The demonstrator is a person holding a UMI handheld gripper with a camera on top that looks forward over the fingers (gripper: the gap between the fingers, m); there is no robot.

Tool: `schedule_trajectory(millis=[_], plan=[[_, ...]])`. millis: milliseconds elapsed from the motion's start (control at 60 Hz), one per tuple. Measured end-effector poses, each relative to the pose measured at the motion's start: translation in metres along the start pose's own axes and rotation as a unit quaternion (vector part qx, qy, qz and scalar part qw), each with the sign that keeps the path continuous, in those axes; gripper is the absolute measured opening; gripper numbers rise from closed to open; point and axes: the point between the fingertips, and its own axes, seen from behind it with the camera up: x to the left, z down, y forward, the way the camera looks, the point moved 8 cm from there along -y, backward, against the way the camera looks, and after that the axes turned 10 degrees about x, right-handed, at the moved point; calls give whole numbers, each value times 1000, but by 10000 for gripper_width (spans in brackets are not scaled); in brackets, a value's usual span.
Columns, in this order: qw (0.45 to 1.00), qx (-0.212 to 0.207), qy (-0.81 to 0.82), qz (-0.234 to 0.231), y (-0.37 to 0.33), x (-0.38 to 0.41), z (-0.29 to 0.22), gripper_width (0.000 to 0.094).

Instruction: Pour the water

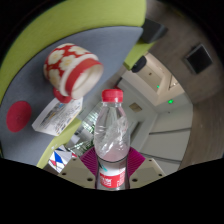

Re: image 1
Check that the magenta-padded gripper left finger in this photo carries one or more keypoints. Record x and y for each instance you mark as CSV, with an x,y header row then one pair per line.
x,y
75,171

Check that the dark grey cube seat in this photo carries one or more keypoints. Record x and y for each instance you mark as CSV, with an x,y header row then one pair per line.
x,y
153,30

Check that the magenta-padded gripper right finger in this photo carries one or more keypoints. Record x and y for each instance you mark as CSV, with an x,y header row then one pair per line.
x,y
146,171

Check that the white red blue geometric cube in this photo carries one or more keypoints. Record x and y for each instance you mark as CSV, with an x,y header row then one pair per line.
x,y
59,160

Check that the clear red-capped water bottle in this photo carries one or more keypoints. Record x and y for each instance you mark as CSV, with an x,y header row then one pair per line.
x,y
111,133

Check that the black wall screen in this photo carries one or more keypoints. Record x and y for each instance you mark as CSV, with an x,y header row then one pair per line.
x,y
198,58

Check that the white printed magazine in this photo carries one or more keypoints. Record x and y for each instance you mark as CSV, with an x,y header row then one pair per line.
x,y
56,116

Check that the group of potted plants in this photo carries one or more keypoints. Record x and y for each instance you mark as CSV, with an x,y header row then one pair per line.
x,y
83,146

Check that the black bag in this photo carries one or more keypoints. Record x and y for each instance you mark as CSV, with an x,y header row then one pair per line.
x,y
139,64

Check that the green exit sign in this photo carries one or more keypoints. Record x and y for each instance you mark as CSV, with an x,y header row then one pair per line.
x,y
170,101

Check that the lime green cube seat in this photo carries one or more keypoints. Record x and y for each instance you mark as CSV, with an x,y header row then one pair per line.
x,y
136,53

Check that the yellow wall plaque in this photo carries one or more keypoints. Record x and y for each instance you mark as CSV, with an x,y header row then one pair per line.
x,y
135,107

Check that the red floral mug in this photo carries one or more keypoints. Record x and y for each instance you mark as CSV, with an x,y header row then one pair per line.
x,y
68,66

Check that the flat round red coaster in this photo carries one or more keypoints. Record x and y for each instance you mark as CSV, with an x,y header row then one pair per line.
x,y
18,116

